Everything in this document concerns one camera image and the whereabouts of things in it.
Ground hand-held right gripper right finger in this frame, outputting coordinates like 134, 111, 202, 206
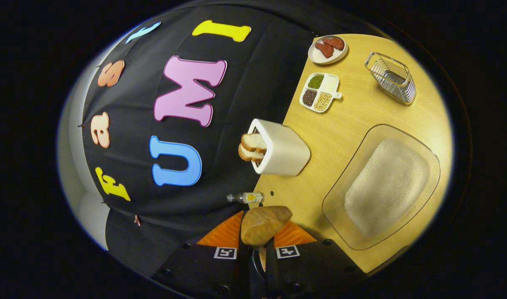
265, 220, 362, 299

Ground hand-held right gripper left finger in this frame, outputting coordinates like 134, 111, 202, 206
152, 211, 251, 299

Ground wooden spoon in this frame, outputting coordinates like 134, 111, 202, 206
241, 206, 293, 272

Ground metal wire chopstick holder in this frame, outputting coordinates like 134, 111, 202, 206
364, 51, 417, 105

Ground small glass bottle yellow label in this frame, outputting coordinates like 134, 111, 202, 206
227, 192, 265, 204

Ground white toaster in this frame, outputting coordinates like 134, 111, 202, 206
248, 118, 311, 176

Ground black backdrop cloth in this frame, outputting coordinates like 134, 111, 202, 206
81, 4, 320, 277

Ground pale yellow soybeans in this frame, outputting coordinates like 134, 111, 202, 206
314, 92, 333, 111

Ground white divided dish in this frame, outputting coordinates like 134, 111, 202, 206
299, 73, 342, 113

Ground round white plate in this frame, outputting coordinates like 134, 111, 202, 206
308, 35, 349, 65

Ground red meat piece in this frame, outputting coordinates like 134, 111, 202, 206
315, 42, 335, 59
322, 37, 345, 51

